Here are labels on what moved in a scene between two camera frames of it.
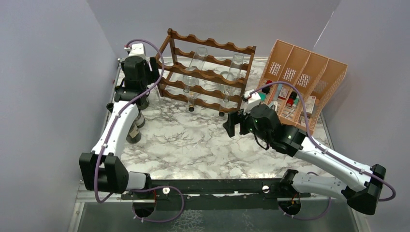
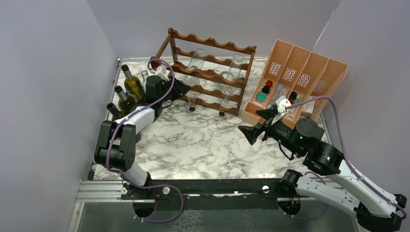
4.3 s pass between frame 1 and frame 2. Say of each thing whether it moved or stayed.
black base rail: stayed
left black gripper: moved
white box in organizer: stayed
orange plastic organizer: stayed
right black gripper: moved
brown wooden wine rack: stayed
